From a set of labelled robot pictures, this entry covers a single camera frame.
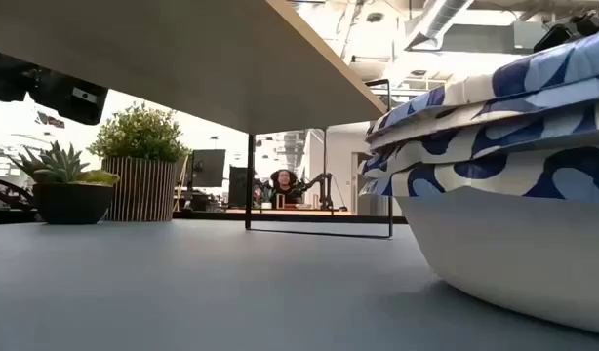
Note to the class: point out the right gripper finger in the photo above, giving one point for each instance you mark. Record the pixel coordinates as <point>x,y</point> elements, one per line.
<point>555,38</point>

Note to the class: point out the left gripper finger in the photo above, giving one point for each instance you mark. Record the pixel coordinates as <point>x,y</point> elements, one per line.
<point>70,97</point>

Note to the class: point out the large blue patterned bowl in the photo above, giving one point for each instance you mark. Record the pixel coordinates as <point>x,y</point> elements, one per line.
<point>548,73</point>

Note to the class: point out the small blue patterned bowl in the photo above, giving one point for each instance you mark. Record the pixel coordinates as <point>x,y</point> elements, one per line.
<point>499,253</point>

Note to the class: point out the black background robot arm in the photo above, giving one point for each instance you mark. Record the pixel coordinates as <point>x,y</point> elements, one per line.
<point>324,192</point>

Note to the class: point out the succulent in black pot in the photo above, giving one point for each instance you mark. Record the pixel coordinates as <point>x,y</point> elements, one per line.
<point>70,205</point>

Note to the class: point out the bushy plant in ribbed pot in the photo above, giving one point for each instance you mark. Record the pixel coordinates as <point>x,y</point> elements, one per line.
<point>141,190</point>

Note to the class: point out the wooden tray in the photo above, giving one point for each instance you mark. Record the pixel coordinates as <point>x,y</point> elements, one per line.
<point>182,58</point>

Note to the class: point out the large black monitor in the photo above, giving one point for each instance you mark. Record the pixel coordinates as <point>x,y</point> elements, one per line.
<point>209,168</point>

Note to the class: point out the small black monitor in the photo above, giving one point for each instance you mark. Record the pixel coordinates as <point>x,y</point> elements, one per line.
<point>237,187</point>

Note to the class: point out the person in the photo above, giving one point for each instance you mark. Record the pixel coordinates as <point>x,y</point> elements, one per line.
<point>284,180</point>

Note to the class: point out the orange background table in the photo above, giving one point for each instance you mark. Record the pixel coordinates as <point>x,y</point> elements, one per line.
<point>299,212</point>

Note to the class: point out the black table frame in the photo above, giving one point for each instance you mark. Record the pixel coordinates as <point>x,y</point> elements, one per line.
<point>304,218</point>

